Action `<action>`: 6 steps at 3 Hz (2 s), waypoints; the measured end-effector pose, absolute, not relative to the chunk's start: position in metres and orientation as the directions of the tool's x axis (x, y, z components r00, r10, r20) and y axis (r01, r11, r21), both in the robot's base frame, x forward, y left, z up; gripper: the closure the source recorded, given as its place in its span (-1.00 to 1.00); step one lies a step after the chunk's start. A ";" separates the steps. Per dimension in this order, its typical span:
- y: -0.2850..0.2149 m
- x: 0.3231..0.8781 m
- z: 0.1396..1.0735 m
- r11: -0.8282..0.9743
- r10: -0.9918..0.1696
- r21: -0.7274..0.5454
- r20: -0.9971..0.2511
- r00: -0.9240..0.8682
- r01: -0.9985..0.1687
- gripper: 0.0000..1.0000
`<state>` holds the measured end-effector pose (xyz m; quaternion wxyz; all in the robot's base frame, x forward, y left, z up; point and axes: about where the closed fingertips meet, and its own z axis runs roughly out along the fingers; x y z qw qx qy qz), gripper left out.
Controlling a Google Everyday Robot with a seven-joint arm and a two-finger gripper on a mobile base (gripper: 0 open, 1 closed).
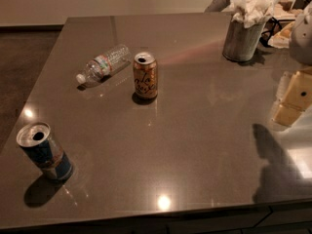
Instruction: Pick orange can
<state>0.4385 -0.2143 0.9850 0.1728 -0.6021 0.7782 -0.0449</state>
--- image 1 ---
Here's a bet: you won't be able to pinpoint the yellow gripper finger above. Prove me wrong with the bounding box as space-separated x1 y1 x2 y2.
272 69 312 127

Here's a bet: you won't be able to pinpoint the orange soda can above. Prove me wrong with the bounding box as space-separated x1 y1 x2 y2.
134 52 158 99

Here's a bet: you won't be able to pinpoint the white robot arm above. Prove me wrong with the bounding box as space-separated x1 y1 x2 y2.
271 2 312 128

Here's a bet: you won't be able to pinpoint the blue silver energy drink can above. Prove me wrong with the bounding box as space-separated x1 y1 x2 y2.
17 122 73 181

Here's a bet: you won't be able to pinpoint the grey metal bucket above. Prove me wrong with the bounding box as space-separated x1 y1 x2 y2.
222 20 265 62

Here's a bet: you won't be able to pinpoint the crumpled white paper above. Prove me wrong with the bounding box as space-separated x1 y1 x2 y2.
229 0 280 28

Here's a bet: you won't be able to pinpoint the clear plastic water bottle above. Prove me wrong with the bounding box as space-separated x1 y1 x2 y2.
76 44 131 85

